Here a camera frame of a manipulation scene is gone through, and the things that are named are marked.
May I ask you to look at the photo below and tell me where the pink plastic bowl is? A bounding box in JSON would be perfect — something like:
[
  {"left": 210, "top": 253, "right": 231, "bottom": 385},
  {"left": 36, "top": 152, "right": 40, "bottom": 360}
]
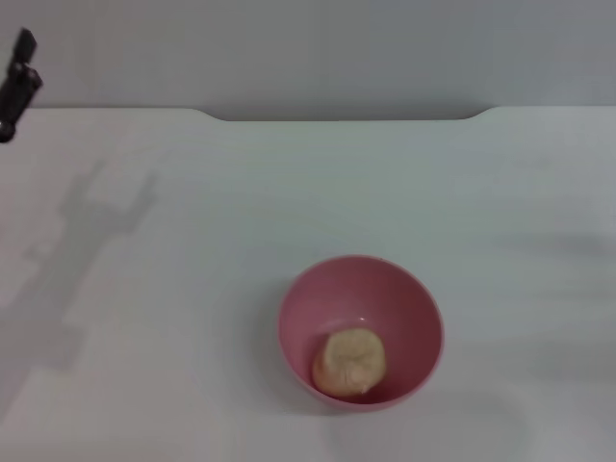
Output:
[{"left": 277, "top": 254, "right": 445, "bottom": 413}]

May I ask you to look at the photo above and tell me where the beige egg yolk pastry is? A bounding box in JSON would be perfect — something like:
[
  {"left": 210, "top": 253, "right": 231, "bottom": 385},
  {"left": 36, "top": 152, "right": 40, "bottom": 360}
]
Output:
[{"left": 311, "top": 328, "right": 388, "bottom": 397}]

